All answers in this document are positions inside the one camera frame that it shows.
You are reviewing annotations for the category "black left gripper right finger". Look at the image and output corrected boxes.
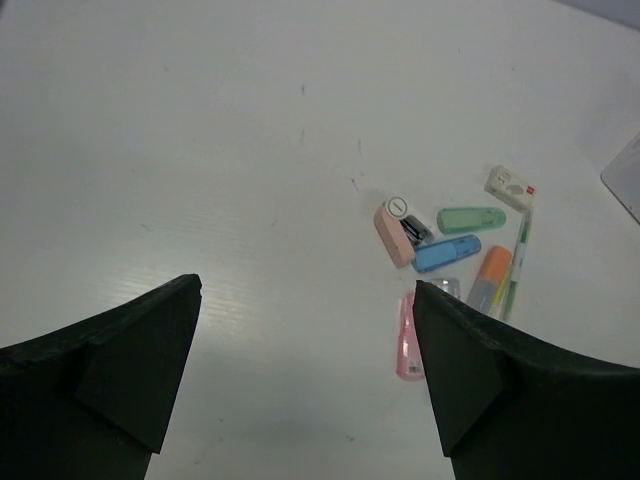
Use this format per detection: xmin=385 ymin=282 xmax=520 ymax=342
xmin=413 ymin=281 xmax=639 ymax=479

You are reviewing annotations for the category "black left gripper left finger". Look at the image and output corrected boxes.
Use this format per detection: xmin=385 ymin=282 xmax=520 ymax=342
xmin=1 ymin=274 xmax=202 ymax=479

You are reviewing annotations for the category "yellow highlighter pen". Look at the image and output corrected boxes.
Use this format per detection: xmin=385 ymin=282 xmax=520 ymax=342
xmin=489 ymin=267 xmax=512 ymax=318

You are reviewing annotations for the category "green pen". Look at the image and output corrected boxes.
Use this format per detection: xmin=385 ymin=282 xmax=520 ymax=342
xmin=501 ymin=209 xmax=533 ymax=322

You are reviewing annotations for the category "pink translucent case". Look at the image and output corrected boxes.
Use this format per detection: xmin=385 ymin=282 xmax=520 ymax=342
xmin=396 ymin=292 xmax=425 ymax=381

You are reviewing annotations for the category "orange cap highlighter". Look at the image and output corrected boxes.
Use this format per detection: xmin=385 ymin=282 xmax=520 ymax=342
xmin=467 ymin=246 xmax=512 ymax=315

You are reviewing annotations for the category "blue translucent case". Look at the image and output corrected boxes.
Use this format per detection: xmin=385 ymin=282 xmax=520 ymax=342
xmin=412 ymin=235 xmax=482 ymax=273

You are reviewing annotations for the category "green translucent case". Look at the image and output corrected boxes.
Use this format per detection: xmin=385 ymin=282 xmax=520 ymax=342
xmin=436 ymin=207 xmax=507 ymax=235

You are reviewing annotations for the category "pink eraser block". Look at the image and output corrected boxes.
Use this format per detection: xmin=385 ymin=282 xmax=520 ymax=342
xmin=373 ymin=204 xmax=415 ymax=268

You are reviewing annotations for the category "white eraser box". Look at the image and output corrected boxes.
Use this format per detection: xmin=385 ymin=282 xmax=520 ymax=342
xmin=484 ymin=166 xmax=536 ymax=212

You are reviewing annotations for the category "white compartment container left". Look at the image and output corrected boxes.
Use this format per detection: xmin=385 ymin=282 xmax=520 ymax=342
xmin=600 ymin=134 xmax=640 ymax=222

